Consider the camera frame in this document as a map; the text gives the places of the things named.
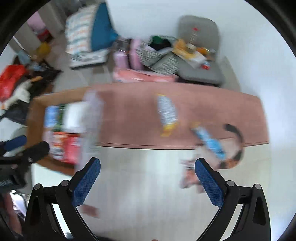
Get grey cushioned chair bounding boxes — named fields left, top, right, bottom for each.
left=177, top=15, right=224, bottom=86

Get black white patterned bag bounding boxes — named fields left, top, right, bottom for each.
left=136, top=35, right=179, bottom=75

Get pink folded bedding pack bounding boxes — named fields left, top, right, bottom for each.
left=113, top=68, right=179, bottom=83

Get pink table cloth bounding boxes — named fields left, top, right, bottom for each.
left=95, top=82, right=269, bottom=150

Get person's hand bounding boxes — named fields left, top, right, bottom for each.
left=2, top=193, right=22, bottom=235

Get brown cardboard box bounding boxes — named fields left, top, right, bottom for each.
left=27, top=87, right=104, bottom=175

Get white legged stool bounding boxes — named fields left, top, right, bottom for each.
left=69, top=49, right=110, bottom=70

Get brown table label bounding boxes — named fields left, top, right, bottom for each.
left=79, top=204, right=99, bottom=219

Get white goose plush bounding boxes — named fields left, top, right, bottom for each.
left=1, top=76, right=43, bottom=110

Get dark green Deeyeo wipes pack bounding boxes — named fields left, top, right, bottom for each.
left=54, top=104, right=67, bottom=132

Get dark clutter pile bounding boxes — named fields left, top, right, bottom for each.
left=1, top=50, right=63, bottom=125

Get white soft pillow pack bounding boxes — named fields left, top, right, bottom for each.
left=63, top=101, right=89, bottom=133

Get red plastic bag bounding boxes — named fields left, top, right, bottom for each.
left=0, top=65, right=27, bottom=102

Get striped folded blankets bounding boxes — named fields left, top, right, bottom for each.
left=65, top=2, right=118, bottom=55

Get red snack package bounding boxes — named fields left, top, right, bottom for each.
left=50, top=132, right=82, bottom=165

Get blue plush doll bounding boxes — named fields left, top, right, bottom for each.
left=191, top=126, right=226, bottom=161

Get pink suitcase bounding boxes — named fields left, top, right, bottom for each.
left=113, top=38, right=144, bottom=70

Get light blue tissue pack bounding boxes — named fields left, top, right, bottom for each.
left=44, top=105, right=59, bottom=128

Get yellow items on chair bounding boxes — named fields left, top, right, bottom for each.
left=173, top=39, right=216, bottom=70

